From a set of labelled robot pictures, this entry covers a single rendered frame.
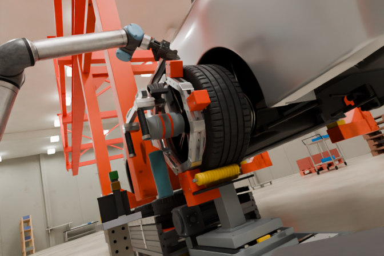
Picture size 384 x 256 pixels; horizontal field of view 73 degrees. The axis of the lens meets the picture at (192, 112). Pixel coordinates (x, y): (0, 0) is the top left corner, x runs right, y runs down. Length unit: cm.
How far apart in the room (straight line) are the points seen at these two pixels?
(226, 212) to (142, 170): 68
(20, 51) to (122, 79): 99
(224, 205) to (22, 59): 114
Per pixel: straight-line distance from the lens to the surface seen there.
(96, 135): 390
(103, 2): 250
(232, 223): 147
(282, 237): 142
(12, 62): 123
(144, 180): 183
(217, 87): 130
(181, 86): 129
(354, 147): 1097
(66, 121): 777
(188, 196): 142
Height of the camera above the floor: 45
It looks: 17 degrees up
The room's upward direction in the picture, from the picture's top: 18 degrees counter-clockwise
